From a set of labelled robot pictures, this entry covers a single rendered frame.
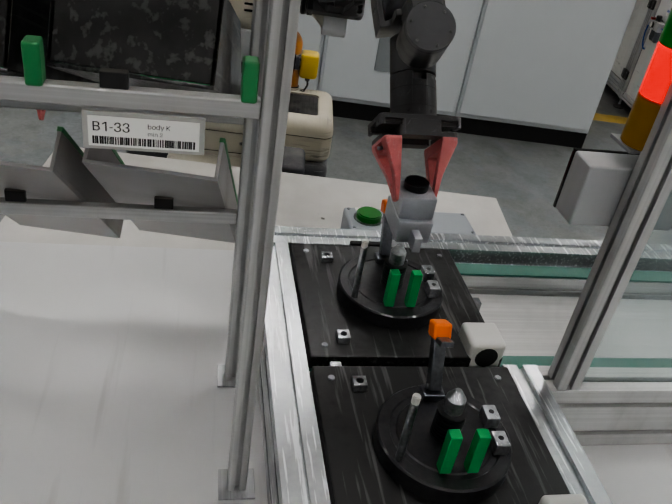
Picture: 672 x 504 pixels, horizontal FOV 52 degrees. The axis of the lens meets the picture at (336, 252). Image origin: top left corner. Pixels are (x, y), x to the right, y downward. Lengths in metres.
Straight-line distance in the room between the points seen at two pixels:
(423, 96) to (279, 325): 0.33
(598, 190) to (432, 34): 0.25
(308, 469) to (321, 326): 0.21
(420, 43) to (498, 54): 3.21
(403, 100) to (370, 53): 3.04
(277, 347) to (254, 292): 0.21
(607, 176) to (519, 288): 0.39
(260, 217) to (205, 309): 0.48
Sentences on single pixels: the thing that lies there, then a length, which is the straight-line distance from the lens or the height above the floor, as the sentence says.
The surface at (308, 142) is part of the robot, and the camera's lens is 1.84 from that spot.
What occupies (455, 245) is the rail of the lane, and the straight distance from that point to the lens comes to 1.09.
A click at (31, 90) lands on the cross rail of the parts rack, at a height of 1.31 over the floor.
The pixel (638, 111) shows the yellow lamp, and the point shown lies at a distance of 0.75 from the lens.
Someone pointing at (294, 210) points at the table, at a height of 0.86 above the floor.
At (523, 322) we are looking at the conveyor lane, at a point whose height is 0.92.
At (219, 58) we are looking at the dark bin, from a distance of 0.58.
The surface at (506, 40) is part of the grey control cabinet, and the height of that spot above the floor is 0.57.
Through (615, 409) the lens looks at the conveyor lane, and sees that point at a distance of 0.95.
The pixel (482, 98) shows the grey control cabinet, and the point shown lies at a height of 0.23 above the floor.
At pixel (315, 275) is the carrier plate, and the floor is 0.97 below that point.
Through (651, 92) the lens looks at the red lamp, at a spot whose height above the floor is 1.32.
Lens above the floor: 1.51
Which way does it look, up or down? 33 degrees down
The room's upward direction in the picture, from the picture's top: 10 degrees clockwise
